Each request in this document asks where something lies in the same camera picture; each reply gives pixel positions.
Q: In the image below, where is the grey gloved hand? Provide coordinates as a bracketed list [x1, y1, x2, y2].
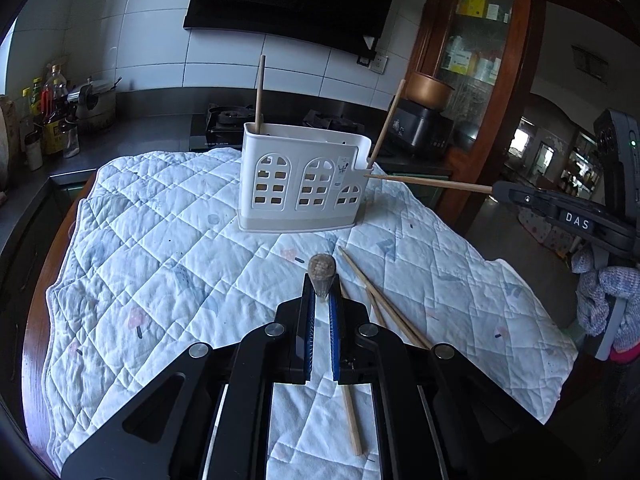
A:
[572, 246, 639, 354]

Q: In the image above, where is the black rice cooker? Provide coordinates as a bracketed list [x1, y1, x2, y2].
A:
[386, 99, 454, 162]

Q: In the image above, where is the copper inner pot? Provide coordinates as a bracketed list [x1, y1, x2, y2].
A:
[405, 72, 454, 112]

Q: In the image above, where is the white quilted cloth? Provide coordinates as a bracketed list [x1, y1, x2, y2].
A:
[42, 148, 577, 468]

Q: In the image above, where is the wooden glass cabinet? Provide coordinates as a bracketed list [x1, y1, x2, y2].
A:
[399, 0, 547, 231]

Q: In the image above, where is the white plastic utensil holder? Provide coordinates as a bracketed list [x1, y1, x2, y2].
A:
[238, 122, 371, 233]

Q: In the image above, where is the black gas stove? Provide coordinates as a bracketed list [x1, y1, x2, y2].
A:
[195, 104, 366, 150]

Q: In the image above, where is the grey metal pot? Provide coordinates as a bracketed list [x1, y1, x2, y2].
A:
[67, 78, 120, 126]

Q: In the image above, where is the yellow-label oil bottle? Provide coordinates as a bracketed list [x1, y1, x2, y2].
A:
[41, 64, 68, 157]

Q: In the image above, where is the white wall socket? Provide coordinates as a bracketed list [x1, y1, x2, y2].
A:
[369, 54, 388, 75]

